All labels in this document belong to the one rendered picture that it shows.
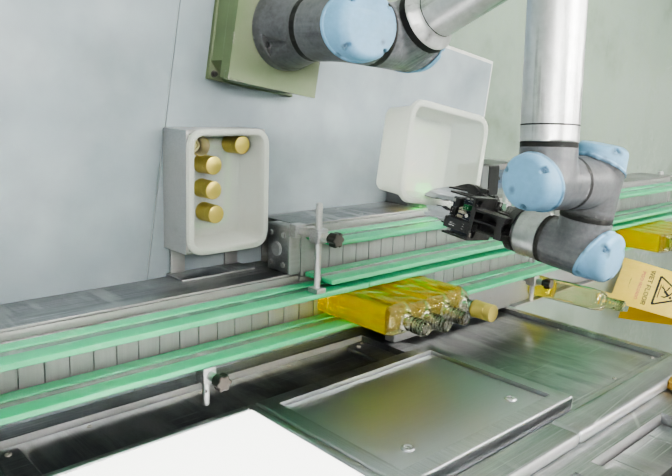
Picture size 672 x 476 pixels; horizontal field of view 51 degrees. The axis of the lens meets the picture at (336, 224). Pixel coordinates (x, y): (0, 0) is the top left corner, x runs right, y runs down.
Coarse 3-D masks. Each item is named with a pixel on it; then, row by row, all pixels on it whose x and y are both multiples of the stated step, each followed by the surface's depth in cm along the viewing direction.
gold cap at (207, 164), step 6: (198, 156) 128; (204, 156) 127; (210, 156) 126; (198, 162) 127; (204, 162) 126; (210, 162) 126; (216, 162) 127; (198, 168) 127; (204, 168) 126; (210, 168) 126; (216, 168) 127
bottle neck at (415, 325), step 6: (408, 318) 125; (414, 318) 125; (420, 318) 125; (402, 324) 126; (408, 324) 125; (414, 324) 124; (420, 324) 123; (426, 324) 124; (408, 330) 125; (414, 330) 124; (420, 330) 123; (426, 330) 125; (426, 336) 124
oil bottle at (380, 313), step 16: (320, 304) 140; (336, 304) 136; (352, 304) 133; (368, 304) 130; (384, 304) 128; (400, 304) 128; (352, 320) 133; (368, 320) 130; (384, 320) 127; (400, 320) 126
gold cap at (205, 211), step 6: (198, 204) 130; (204, 204) 130; (210, 204) 129; (198, 210) 130; (204, 210) 128; (210, 210) 127; (216, 210) 128; (222, 210) 129; (198, 216) 130; (204, 216) 128; (210, 216) 128; (216, 216) 128; (222, 216) 129; (216, 222) 129
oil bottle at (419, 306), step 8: (368, 288) 140; (376, 288) 140; (384, 288) 140; (392, 296) 135; (400, 296) 135; (408, 296) 135; (408, 304) 131; (416, 304) 131; (424, 304) 131; (416, 312) 130; (424, 312) 130
